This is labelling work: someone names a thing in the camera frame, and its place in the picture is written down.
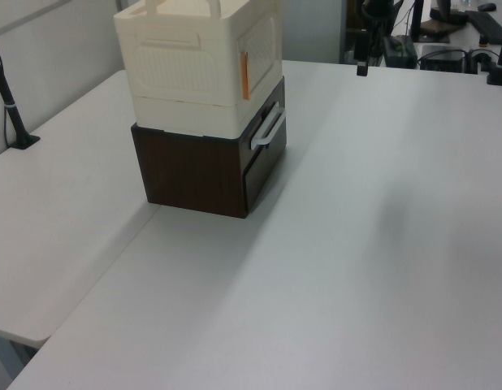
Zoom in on cream cabinet door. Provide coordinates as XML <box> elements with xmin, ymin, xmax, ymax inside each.
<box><xmin>236</xmin><ymin>10</ymin><xmax>283</xmax><ymax>102</ymax></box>

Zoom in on brown drawer with handle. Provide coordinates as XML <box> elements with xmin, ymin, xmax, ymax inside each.
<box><xmin>245</xmin><ymin>77</ymin><xmax>288</xmax><ymax>168</ymax></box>

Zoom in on black keyboard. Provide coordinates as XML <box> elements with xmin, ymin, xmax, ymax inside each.
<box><xmin>463</xmin><ymin>9</ymin><xmax>502</xmax><ymax>46</ymax></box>

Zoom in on cream cabinet carrying handle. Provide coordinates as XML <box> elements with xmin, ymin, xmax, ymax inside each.
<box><xmin>143</xmin><ymin>0</ymin><xmax>223</xmax><ymax>20</ymax></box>

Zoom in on brown wooden board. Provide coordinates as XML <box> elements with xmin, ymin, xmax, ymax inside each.
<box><xmin>420</xmin><ymin>17</ymin><xmax>452</xmax><ymax>42</ymax></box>

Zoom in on cream tray with handles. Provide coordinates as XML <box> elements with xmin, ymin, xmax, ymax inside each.
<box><xmin>113</xmin><ymin>0</ymin><xmax>284</xmax><ymax>141</ymax></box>

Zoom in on black camera stand with clamp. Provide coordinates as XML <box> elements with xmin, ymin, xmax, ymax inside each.
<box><xmin>483</xmin><ymin>15</ymin><xmax>502</xmax><ymax>87</ymax></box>

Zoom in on dark brown drawer cabinet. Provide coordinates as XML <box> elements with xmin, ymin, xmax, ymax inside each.
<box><xmin>130</xmin><ymin>76</ymin><xmax>288</xmax><ymax>220</ymax></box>

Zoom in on plain brown drawer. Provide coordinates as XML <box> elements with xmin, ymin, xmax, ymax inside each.
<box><xmin>242</xmin><ymin>130</ymin><xmax>288</xmax><ymax>215</ymax></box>

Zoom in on orange door handle strip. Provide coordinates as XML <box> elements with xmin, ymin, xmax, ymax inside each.
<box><xmin>239</xmin><ymin>51</ymin><xmax>253</xmax><ymax>101</ymax></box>

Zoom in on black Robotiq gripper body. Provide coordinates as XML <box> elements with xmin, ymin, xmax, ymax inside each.
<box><xmin>353</xmin><ymin>28</ymin><xmax>369</xmax><ymax>63</ymax></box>

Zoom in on white drawer handle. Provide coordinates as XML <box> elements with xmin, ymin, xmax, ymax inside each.
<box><xmin>249</xmin><ymin>101</ymin><xmax>287</xmax><ymax>151</ymax></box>

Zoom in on black camera pole with clamp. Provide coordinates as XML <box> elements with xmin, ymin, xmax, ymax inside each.
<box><xmin>0</xmin><ymin>35</ymin><xmax>41</xmax><ymax>152</ymax></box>

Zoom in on black computer box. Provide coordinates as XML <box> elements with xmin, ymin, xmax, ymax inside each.
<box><xmin>419</xmin><ymin>44</ymin><xmax>468</xmax><ymax>72</ymax></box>

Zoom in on black green device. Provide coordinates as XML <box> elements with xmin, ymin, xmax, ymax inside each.
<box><xmin>382</xmin><ymin>34</ymin><xmax>419</xmax><ymax>68</ymax></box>

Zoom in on black monitor stand pole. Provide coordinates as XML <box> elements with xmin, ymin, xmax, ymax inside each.
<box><xmin>411</xmin><ymin>0</ymin><xmax>425</xmax><ymax>41</ymax></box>

